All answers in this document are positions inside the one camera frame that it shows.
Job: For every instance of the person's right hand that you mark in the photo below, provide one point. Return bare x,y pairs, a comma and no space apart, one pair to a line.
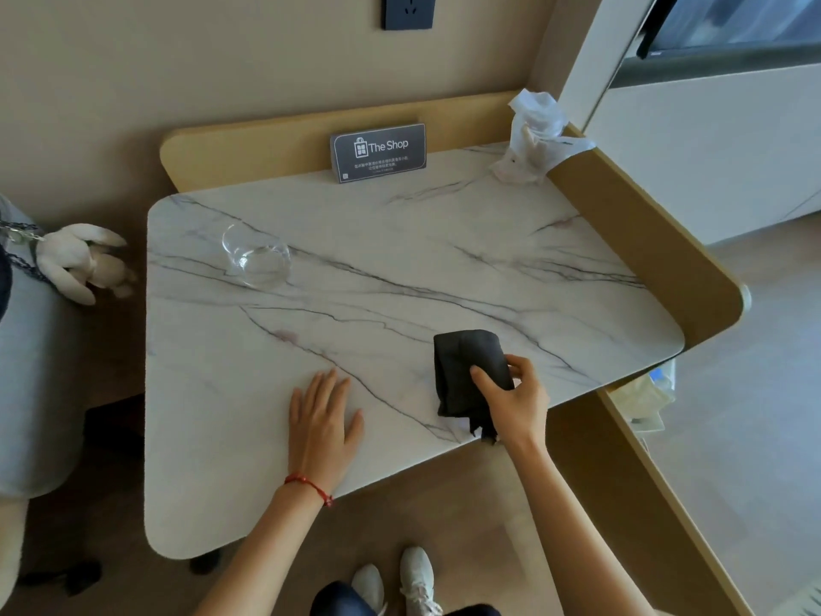
521,413

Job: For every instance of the person's left hand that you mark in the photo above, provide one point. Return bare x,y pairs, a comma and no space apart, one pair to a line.
321,436

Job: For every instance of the person's left middle finger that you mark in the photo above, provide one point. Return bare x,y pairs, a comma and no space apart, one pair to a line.
328,389

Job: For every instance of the person's left little finger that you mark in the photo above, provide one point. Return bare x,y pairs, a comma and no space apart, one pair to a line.
295,407

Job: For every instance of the person's left thumb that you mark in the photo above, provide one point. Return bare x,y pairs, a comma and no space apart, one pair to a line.
355,429

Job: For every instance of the person's right thumb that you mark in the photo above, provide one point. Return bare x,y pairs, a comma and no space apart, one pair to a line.
487,388

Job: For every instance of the black cloth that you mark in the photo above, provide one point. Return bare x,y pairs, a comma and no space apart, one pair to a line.
458,368

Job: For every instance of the person's left forearm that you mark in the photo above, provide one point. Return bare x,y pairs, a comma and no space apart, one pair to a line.
263,554

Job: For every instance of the person's right forearm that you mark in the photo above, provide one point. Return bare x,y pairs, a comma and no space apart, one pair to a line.
571,532

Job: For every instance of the clear glass bowl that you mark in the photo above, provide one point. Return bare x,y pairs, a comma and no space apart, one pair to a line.
256,259

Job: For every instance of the white sneaker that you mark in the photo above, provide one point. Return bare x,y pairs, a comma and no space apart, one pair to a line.
418,580
370,587

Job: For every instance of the white bag under table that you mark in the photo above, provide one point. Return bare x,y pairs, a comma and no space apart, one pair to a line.
648,397

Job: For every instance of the person's dark trousers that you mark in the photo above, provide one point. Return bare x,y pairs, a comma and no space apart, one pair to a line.
340,603

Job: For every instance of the black table foot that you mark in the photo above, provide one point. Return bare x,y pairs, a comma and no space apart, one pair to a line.
205,561

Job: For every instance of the wooden table surround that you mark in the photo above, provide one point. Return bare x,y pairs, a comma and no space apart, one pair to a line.
641,250

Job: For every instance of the dark sign card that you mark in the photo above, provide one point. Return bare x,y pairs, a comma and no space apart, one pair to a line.
378,152

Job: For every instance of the crumpled white plastic bag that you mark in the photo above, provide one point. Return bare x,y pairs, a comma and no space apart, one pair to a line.
535,137

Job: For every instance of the white plush rabbit toy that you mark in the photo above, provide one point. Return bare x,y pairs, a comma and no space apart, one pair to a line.
77,259

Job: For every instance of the grey upholstered chair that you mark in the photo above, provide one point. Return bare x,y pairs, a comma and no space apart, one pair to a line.
32,378

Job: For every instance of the black chair base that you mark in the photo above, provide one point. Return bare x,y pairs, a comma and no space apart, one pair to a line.
64,577

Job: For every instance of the black television screen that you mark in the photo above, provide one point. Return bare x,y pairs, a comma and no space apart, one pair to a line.
731,15

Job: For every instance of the dark wall socket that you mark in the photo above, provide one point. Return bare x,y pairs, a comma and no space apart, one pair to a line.
409,9

